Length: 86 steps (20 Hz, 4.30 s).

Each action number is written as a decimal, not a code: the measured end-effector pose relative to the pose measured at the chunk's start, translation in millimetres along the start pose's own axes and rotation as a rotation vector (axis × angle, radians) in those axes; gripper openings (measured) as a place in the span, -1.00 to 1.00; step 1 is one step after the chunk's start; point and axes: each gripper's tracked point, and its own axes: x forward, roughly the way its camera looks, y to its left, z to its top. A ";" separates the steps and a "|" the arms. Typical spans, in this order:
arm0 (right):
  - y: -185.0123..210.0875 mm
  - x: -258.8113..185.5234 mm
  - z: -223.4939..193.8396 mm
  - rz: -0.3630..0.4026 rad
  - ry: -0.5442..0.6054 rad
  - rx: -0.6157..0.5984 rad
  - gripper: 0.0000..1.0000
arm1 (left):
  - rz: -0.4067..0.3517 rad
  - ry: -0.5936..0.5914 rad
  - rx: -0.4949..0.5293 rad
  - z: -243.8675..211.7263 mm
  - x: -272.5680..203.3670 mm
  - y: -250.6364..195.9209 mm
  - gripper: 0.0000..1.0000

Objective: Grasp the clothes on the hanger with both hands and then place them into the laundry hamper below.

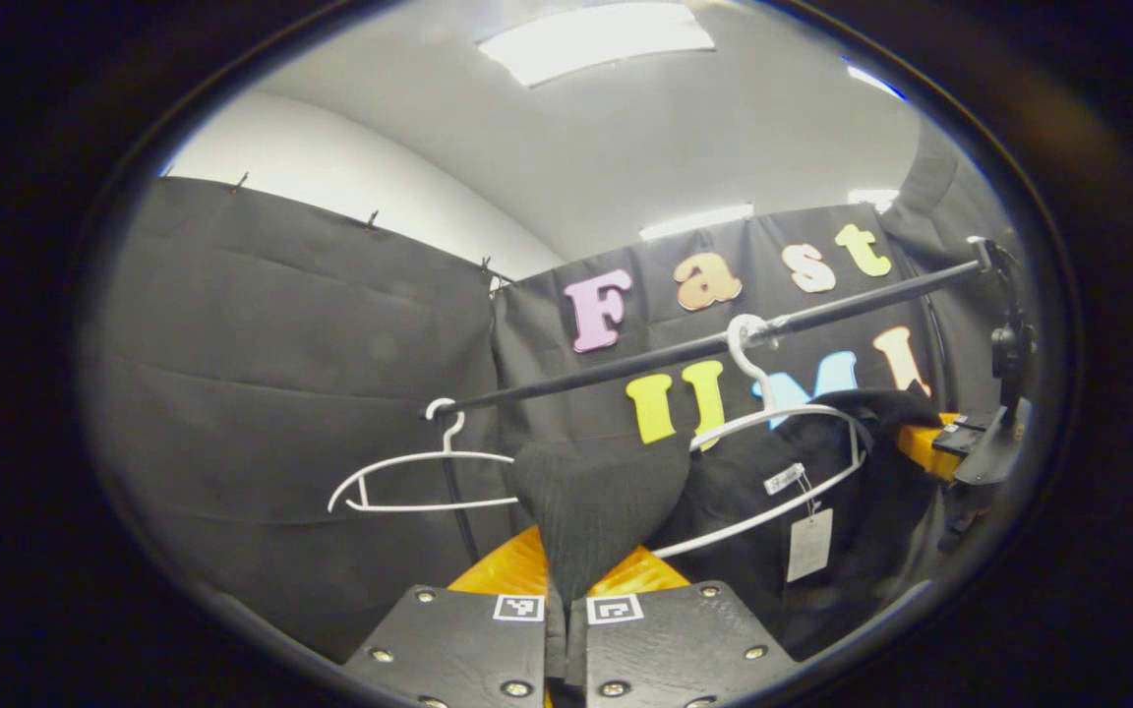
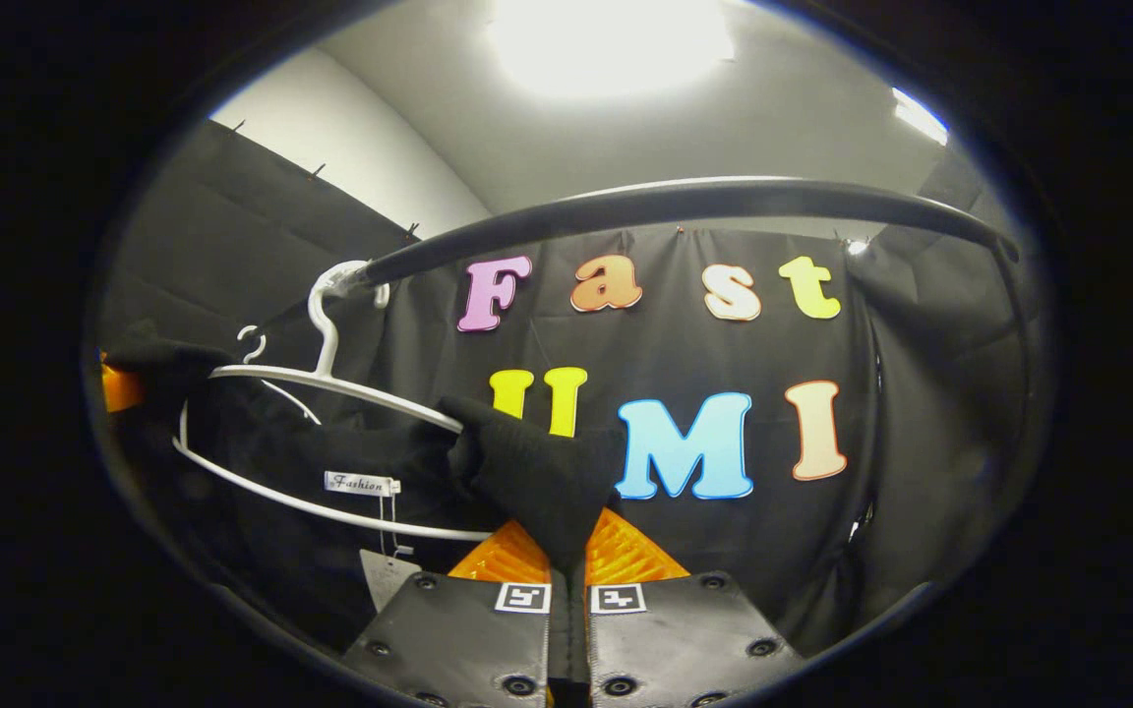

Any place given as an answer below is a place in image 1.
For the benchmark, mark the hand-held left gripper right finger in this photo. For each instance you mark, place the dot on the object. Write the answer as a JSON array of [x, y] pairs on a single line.
[[675, 649]]

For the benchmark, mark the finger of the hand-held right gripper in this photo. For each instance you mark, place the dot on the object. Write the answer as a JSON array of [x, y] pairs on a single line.
[[984, 447]]

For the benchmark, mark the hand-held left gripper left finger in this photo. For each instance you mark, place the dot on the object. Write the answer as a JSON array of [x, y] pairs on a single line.
[[458, 649]]

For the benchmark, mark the black knit jacket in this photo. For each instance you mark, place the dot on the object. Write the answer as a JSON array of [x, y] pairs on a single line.
[[596, 501]]

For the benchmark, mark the black metal clothes rack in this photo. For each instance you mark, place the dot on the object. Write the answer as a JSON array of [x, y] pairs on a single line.
[[871, 292]]

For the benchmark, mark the white plastic clothes hanger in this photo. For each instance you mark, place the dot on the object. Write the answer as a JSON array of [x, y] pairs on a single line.
[[448, 442], [759, 379]]

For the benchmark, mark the white paper hang tag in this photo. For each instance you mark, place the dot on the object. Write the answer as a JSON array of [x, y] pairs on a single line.
[[809, 546]]

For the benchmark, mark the black backdrop cloth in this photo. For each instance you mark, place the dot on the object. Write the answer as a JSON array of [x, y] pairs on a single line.
[[281, 393]]

